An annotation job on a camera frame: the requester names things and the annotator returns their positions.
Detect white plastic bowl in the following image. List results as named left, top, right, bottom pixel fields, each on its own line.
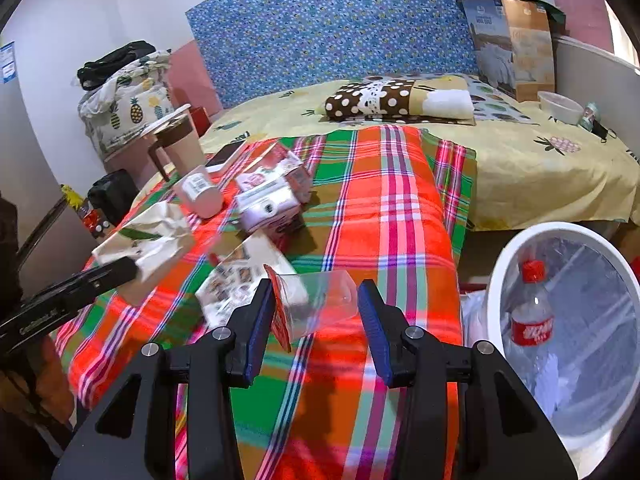
left=538, top=91, right=584, bottom=126

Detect clear plastic cup red lid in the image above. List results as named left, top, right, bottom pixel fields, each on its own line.
left=264, top=264, right=358, bottom=352

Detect beige mug brown handle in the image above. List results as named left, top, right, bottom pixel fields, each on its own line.
left=148, top=114, right=206, bottom=181

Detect pineapple print fabric bundle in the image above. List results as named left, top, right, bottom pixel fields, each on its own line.
left=77, top=50, right=174, bottom=162

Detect yellow pineapple bed sheet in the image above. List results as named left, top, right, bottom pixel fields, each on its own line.
left=134, top=72, right=640, bottom=233

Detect small green bottle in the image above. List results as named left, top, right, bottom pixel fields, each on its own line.
left=578, top=102, right=600, bottom=132

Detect red toy items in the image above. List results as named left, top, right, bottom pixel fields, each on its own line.
left=78, top=204, right=114, bottom=240

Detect red strawberry milk carton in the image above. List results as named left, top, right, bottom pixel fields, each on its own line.
left=235, top=142, right=312, bottom=204

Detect black bag on bundle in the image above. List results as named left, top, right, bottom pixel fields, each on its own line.
left=76, top=40, right=156, bottom=91

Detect cardboard bedding box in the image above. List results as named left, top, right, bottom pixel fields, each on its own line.
left=457, top=0, right=566, bottom=102

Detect white smartphone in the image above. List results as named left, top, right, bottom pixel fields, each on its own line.
left=206, top=140, right=247, bottom=176

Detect white printed snack bag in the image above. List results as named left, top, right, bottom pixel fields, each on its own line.
left=195, top=231, right=296, bottom=330

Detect white yogurt bottle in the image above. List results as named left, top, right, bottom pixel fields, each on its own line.
left=172, top=166, right=224, bottom=219

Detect white leaf paper bag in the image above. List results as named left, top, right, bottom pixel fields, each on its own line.
left=92, top=200, right=195, bottom=307

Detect purple milk carton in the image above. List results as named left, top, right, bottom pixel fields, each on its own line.
left=236, top=178, right=303, bottom=240

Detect brown polka dot pillow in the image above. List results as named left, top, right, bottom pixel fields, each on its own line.
left=323, top=76, right=474, bottom=122

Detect clear bottle red cap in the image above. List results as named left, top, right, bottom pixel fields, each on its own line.
left=504, top=259, right=554, bottom=391

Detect white trash bin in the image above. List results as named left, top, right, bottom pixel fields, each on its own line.
left=472, top=222, right=639, bottom=479

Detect blue floral headboard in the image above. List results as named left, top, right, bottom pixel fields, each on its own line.
left=186, top=0, right=476, bottom=108

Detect plaid red green blanket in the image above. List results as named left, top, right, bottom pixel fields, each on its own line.
left=55, top=126, right=471, bottom=479

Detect black floor object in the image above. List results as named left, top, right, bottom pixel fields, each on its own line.
left=88, top=169, right=139, bottom=226

